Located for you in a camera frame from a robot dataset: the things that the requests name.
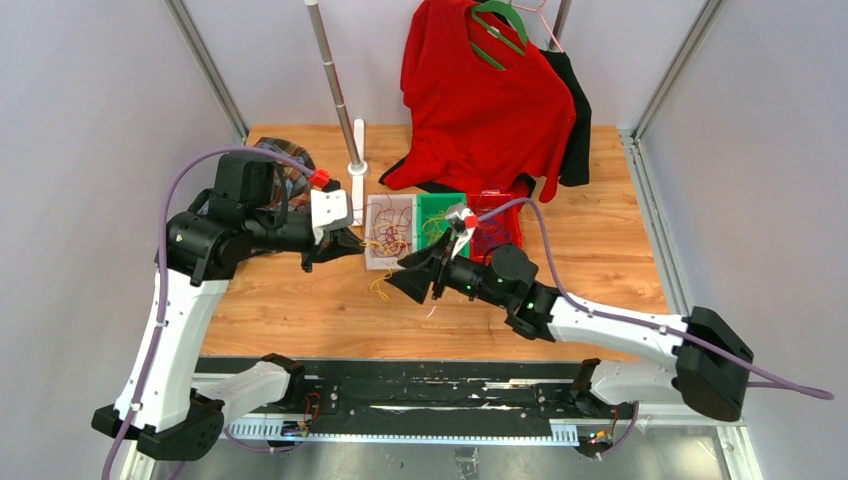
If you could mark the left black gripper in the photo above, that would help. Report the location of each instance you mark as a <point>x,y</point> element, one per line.
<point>335,243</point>

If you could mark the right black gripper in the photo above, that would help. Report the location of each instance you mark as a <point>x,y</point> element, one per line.
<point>416,282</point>

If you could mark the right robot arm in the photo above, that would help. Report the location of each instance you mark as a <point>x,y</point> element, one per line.
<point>695,360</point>

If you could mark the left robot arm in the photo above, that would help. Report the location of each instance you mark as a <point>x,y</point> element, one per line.
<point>199,251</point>

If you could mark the white plastic bin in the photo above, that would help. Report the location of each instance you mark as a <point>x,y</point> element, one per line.
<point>389,230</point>

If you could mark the white rack base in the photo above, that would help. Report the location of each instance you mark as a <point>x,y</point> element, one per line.
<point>358,173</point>

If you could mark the plaid flannel shirt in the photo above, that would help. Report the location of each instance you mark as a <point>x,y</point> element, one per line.
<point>290,185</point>

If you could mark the red plastic bin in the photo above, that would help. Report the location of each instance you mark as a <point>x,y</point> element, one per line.
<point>502,229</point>

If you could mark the red t-shirt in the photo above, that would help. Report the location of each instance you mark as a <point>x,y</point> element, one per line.
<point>474,128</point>

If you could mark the black t-shirt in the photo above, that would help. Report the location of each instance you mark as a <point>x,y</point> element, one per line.
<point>575,167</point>

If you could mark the green clothes hanger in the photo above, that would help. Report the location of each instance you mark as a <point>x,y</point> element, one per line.
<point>496,34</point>

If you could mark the pink clothes hanger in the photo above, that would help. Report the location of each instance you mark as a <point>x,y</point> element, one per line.
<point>544,11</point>

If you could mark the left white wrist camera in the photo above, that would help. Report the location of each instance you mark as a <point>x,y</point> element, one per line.
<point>330,211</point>

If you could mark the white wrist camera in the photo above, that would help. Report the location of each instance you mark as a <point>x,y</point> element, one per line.
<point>463,223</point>
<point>330,211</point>

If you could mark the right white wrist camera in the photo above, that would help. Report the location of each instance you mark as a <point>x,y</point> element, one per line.
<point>463,223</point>

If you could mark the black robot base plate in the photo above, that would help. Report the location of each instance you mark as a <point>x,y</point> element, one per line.
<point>443,398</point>

